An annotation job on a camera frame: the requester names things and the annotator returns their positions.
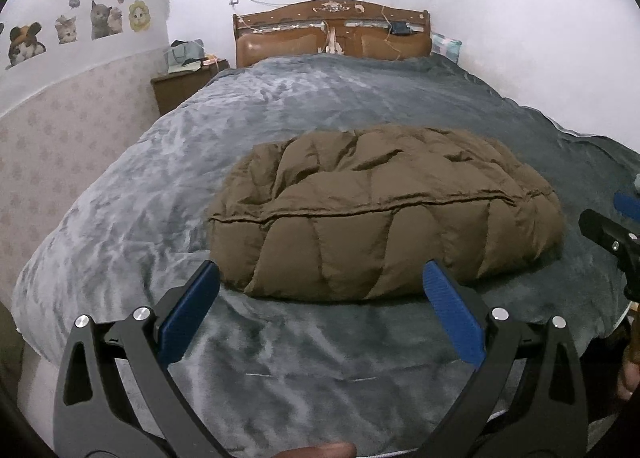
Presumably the brown puffer jacket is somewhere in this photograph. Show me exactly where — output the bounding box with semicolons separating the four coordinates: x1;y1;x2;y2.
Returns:
207;125;565;302

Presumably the person's right hand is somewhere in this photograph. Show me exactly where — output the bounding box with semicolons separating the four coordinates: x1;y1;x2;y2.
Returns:
617;302;640;400

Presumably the grey plush bed blanket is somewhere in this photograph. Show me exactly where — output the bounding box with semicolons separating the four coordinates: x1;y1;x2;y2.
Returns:
12;54;639;457

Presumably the brown wooden headboard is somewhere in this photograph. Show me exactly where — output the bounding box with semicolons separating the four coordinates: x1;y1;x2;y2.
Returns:
233;0;432;67

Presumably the yellow lion cat sticker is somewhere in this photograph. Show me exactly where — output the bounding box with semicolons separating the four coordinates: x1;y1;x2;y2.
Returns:
128;0;151;33

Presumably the person's left hand thumb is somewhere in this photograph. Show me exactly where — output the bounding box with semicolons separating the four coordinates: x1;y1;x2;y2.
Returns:
273;442;357;458

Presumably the grey cats wall sticker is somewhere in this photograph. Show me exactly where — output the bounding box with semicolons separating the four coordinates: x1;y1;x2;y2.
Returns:
90;0;122;40

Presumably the small tabby cat sticker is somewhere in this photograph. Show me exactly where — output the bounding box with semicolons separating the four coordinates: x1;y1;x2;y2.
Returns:
54;15;77;44

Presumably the bear hat cat sticker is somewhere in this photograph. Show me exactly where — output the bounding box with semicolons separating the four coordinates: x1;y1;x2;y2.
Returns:
8;22;47;68

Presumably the brown wooden nightstand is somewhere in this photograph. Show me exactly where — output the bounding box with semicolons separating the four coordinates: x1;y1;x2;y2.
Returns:
151;60;230;116

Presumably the teal checked pillow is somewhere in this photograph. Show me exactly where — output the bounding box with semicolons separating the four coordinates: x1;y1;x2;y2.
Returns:
431;33;462;64

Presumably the black device on headboard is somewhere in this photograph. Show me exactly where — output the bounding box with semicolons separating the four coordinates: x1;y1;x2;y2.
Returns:
388;22;413;36

